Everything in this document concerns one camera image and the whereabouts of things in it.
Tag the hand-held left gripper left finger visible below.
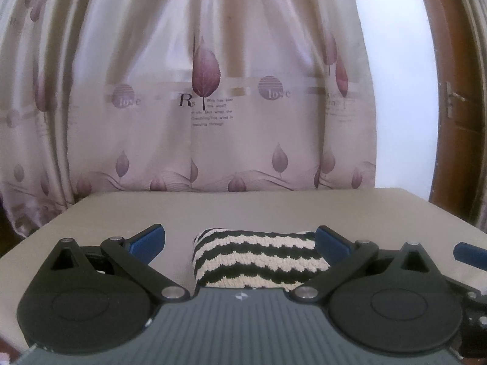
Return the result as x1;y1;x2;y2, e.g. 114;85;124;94
44;224;191;305

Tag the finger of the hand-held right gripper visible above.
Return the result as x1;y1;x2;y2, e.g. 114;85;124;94
454;241;487;266

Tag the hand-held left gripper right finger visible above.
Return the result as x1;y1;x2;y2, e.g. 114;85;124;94
289;225;443;305

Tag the black and white striped sweater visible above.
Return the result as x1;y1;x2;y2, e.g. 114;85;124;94
191;228;331;290

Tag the brown wooden door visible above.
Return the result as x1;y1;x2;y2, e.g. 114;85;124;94
414;0;487;233

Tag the beige leaf print curtain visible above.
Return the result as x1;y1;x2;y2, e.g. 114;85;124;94
0;0;378;245

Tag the metal door handle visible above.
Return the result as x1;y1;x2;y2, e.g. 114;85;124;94
444;81;467;121

